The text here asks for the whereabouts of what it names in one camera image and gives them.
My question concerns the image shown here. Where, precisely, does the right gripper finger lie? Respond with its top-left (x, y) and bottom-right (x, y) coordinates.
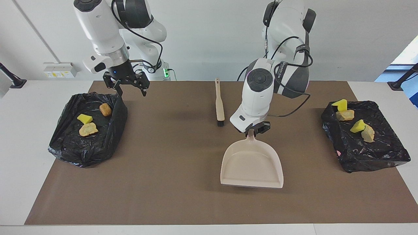
top-left (103, 72), bottom-right (124, 97)
top-left (133, 73), bottom-right (151, 97)

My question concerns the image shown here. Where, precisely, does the beige plastic dustpan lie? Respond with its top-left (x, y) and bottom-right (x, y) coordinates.
top-left (220, 129), bottom-right (284, 189)

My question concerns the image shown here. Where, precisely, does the beige brush with black bristles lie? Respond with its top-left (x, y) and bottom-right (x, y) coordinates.
top-left (215, 78), bottom-right (225, 127)

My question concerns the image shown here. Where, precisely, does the pale rounded sponge chunk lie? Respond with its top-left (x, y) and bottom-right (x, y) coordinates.
top-left (79, 122), bottom-right (99, 137)

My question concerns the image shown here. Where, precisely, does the yellow notched sponge piece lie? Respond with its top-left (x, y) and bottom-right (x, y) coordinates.
top-left (331, 99), bottom-right (348, 112)

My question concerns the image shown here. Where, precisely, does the orange striped sponge chunk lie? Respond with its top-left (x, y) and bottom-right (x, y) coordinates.
top-left (336, 109), bottom-right (355, 121)

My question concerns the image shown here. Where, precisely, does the yellow sponge with green layer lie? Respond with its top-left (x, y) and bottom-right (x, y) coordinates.
top-left (350, 119), bottom-right (366, 133)

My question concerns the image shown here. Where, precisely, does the beige wedge sponge chunk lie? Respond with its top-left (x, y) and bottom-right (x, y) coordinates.
top-left (361, 124), bottom-right (375, 143)

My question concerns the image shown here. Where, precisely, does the black bag lined bin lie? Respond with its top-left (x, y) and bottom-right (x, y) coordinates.
top-left (48, 92), bottom-right (128, 168)

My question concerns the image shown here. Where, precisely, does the black bag bin pink mark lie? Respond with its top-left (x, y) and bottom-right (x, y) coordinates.
top-left (321, 101), bottom-right (411, 173)

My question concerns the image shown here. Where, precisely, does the black clamp stand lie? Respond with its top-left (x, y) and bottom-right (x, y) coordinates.
top-left (0, 63), bottom-right (27, 89)
top-left (387, 63), bottom-right (418, 91)

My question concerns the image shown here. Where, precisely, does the brown table mat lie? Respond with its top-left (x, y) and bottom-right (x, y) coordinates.
top-left (24, 81), bottom-right (418, 226)

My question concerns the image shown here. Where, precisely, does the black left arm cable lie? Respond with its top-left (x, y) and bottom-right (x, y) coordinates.
top-left (264, 0), bottom-right (314, 118)

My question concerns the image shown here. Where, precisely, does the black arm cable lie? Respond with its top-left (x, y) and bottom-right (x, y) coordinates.
top-left (111, 0), bottom-right (164, 74)
top-left (264, 0), bottom-right (314, 118)

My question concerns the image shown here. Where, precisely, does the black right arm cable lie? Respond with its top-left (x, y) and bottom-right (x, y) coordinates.
top-left (111, 0), bottom-right (164, 74)

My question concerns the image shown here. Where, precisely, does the white wall socket box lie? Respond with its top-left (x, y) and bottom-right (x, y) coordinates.
top-left (43, 62), bottom-right (79, 79)

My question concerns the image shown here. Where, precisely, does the black base cable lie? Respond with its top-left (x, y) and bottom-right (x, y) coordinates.
top-left (237, 65), bottom-right (250, 81)

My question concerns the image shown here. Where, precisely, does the white wall conduit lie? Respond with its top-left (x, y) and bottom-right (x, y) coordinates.
top-left (12, 0), bottom-right (61, 64)

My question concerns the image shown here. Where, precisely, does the window with blue frame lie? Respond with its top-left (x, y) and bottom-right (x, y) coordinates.
top-left (375, 34), bottom-right (418, 108)

